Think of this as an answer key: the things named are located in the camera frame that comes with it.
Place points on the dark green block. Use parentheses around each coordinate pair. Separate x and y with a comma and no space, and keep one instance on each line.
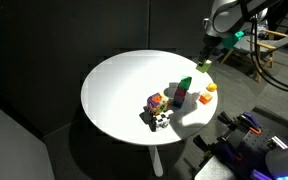
(185,82)

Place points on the black white checkered cube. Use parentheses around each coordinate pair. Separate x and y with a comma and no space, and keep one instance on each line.
(160,120)

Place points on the magenta block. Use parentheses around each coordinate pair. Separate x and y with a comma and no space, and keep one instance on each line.
(181,92)

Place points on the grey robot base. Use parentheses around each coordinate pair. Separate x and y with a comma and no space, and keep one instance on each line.
(285,160)

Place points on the blue block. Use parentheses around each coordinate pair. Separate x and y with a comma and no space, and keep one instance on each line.
(177,103)

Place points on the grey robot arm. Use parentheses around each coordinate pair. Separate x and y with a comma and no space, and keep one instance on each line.
(227,16)

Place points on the blue and black equipment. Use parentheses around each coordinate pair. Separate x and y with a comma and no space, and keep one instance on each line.
(254,146)

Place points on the purple clamp orange tip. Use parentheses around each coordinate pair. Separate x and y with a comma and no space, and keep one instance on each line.
(250,121)

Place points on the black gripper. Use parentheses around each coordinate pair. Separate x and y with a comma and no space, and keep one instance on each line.
(212,42)

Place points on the wooden armchair grey seat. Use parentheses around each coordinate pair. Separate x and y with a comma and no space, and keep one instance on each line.
(259,66)

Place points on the grey block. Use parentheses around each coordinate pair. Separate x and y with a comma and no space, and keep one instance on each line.
(179,98)

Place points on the white table base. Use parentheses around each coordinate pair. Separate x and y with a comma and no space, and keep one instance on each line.
(156,160)

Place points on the orange block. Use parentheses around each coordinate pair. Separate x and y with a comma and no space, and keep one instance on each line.
(205,98)

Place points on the silver metal bracket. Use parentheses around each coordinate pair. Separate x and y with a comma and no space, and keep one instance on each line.
(278,142)

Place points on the yellow ball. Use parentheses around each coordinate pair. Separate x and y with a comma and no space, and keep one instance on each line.
(212,87)

